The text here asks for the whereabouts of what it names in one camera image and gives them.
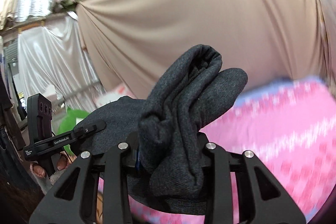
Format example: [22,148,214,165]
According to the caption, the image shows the dark grey pants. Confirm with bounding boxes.
[71,45,248,215]

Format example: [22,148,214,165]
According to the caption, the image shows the left hand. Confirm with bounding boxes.
[29,151,77,179]

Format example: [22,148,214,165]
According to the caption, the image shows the green plush toy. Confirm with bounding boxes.
[57,107,91,154]

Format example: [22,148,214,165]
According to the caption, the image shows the pink rose bed sheet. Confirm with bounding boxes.
[97,77,336,224]

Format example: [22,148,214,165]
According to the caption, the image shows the white satin curtain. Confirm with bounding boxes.
[18,15,105,113]

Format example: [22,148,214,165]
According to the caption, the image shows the beige curtain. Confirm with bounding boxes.
[76,0,335,98]

